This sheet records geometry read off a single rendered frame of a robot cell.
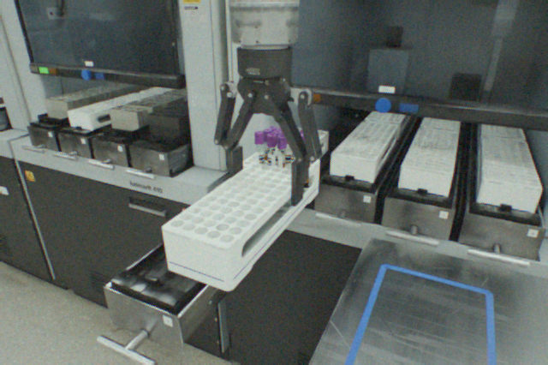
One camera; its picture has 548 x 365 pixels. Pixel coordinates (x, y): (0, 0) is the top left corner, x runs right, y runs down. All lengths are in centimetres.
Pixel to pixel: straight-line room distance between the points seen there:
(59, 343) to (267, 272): 98
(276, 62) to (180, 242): 26
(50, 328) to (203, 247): 143
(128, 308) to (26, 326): 133
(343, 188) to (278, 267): 30
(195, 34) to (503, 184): 76
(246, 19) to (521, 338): 50
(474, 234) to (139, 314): 62
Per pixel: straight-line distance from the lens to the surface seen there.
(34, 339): 183
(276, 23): 50
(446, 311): 55
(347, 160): 85
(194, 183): 104
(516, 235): 84
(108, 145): 121
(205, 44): 101
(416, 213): 83
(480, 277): 63
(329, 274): 97
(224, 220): 49
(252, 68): 51
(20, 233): 190
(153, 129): 117
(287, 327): 115
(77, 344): 173
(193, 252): 47
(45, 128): 143
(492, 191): 84
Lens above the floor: 117
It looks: 26 degrees down
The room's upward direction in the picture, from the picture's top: straight up
